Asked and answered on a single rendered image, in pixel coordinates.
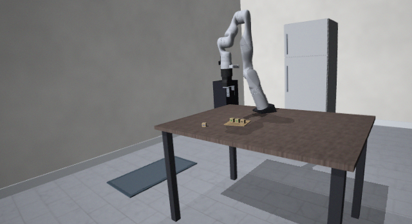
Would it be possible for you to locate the tan flat mat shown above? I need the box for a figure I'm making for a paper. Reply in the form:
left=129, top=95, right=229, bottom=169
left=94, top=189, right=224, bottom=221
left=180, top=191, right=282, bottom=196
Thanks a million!
left=225, top=120, right=251, bottom=126

